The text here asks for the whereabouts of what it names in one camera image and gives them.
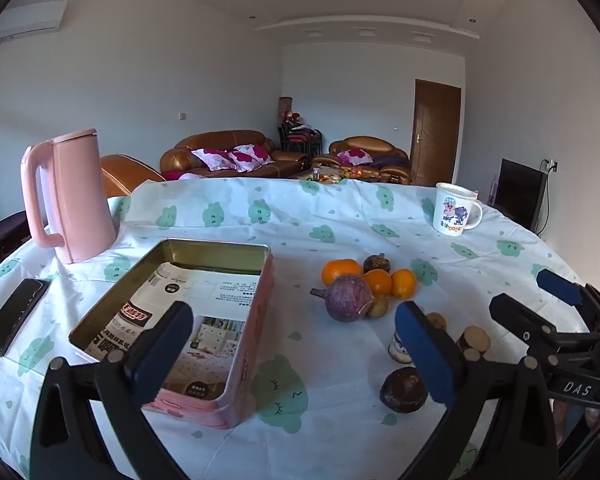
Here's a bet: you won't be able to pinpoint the dark purple padded chair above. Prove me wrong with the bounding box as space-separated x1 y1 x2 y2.
0 210 31 261

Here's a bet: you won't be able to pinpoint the white magenta flower pillow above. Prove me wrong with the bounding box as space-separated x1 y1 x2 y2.
191 148 236 172
227 144 274 173

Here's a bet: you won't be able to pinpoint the person's right hand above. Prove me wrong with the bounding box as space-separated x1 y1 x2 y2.
551 401 600 447

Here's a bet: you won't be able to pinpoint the printed paper leaflet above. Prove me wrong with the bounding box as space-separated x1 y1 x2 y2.
87 261 261 401

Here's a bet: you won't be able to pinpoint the pink metal tin box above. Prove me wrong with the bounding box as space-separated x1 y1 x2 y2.
68 239 274 430

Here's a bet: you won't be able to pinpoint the white wall air conditioner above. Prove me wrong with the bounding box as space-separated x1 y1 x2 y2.
0 1 67 43

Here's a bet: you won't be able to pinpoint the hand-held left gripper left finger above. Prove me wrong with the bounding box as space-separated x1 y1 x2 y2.
30 301 196 480

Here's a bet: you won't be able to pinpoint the brown wooden door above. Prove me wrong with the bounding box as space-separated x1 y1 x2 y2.
411 79 462 187

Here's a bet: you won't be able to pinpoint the medium orange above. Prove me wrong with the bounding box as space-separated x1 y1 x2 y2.
362 269 394 297

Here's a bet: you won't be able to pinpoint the large orange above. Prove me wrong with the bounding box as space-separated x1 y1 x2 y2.
321 258 364 287

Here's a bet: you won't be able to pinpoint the dark stacked chairs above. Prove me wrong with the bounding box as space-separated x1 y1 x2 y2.
278 122 323 157

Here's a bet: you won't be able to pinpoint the black television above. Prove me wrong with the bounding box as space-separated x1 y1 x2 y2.
494 158 547 233

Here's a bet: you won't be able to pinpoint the black smartphone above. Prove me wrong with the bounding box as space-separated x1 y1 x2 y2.
0 278 52 357

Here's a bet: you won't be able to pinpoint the purple blanket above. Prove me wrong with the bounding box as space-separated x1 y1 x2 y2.
372 155 411 171

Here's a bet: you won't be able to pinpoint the small orange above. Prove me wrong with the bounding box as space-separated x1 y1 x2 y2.
391 268 418 299

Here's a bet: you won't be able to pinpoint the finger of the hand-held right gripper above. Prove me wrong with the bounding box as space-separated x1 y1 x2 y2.
489 293 600 357
536 268 600 333

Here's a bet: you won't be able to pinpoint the brown leather armchair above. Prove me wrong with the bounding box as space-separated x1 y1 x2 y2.
100 154 166 198

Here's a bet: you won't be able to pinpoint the small white-topped can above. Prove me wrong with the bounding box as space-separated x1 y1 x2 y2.
388 327 414 365

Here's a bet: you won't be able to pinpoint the coffee table with snacks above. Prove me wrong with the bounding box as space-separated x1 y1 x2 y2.
295 167 381 184

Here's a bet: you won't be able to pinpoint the dark brown mangosteen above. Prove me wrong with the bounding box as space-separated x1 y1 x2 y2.
363 254 393 276

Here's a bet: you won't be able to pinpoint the white cartoon printed mug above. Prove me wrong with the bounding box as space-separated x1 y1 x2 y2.
433 183 483 235

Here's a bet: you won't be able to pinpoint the dark purple passion fruit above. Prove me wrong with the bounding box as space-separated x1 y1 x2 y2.
379 366 429 414

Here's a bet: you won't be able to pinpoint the pink electric kettle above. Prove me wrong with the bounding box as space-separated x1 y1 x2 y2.
21 129 118 265

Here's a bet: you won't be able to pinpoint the white green-cloud printed tablecloth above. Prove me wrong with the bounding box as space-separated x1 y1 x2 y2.
0 178 600 480

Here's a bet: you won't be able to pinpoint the long brown leather sofa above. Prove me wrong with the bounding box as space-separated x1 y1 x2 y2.
160 130 312 181

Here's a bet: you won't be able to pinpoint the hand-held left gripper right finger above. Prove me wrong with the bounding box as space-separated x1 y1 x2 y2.
394 301 561 480

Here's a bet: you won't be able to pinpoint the purple round radish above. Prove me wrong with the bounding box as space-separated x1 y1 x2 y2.
310 275 374 323

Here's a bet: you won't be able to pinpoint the short brown leather sofa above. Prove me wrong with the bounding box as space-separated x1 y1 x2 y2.
312 136 413 186

